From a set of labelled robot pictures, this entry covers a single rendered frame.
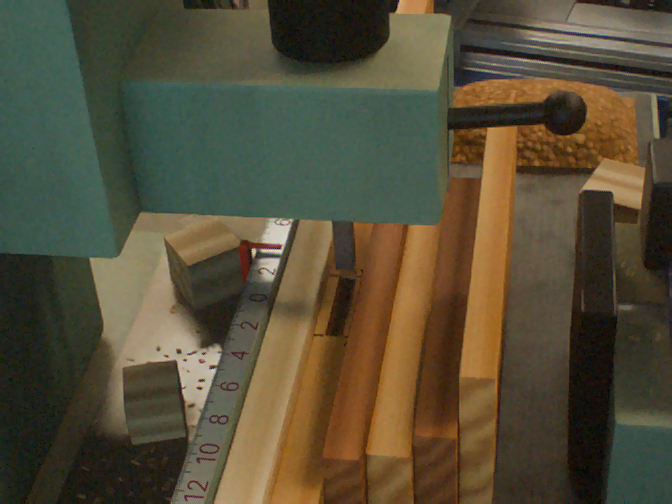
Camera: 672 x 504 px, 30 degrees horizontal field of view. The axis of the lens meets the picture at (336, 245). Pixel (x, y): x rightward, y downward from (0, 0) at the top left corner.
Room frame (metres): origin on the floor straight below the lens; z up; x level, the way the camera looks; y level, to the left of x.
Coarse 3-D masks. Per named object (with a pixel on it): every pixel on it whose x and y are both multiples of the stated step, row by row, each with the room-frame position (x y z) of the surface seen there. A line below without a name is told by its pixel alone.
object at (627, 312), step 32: (608, 192) 0.46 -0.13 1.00; (608, 224) 0.44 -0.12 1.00; (576, 256) 0.46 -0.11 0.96; (608, 256) 0.42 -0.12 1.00; (576, 288) 0.43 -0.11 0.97; (608, 288) 0.39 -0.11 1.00; (576, 320) 0.41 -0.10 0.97; (608, 320) 0.38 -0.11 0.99; (640, 320) 0.41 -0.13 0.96; (576, 352) 0.38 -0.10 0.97; (608, 352) 0.38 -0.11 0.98; (576, 384) 0.38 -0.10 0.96; (608, 384) 0.38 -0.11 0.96; (576, 416) 0.38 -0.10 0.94; (576, 448) 0.38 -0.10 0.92
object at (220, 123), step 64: (128, 64) 0.48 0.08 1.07; (192, 64) 0.47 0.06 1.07; (256, 64) 0.47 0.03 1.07; (320, 64) 0.46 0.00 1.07; (384, 64) 0.46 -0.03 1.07; (448, 64) 0.47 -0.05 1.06; (128, 128) 0.46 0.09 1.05; (192, 128) 0.46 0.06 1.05; (256, 128) 0.45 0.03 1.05; (320, 128) 0.45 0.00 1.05; (384, 128) 0.44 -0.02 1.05; (192, 192) 0.46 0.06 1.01; (256, 192) 0.45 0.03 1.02; (320, 192) 0.45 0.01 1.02; (384, 192) 0.44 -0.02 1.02
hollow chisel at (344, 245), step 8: (336, 224) 0.48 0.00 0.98; (344, 224) 0.48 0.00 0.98; (352, 224) 0.48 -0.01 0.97; (336, 232) 0.48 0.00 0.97; (344, 232) 0.48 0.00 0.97; (352, 232) 0.48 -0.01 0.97; (336, 240) 0.48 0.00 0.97; (344, 240) 0.48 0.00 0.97; (352, 240) 0.48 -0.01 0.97; (336, 248) 0.48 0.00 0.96; (344, 248) 0.48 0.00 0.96; (352, 248) 0.48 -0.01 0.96; (336, 256) 0.48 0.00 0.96; (344, 256) 0.48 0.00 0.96; (352, 256) 0.48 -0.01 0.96; (336, 264) 0.48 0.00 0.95; (344, 264) 0.48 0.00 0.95; (352, 264) 0.47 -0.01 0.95
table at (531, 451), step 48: (624, 96) 0.70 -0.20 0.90; (528, 192) 0.60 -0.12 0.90; (576, 192) 0.60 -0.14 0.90; (528, 240) 0.55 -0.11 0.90; (528, 288) 0.51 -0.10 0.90; (528, 336) 0.47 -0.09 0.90; (528, 384) 0.44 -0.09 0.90; (528, 432) 0.41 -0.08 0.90; (528, 480) 0.38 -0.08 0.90; (576, 480) 0.38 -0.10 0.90
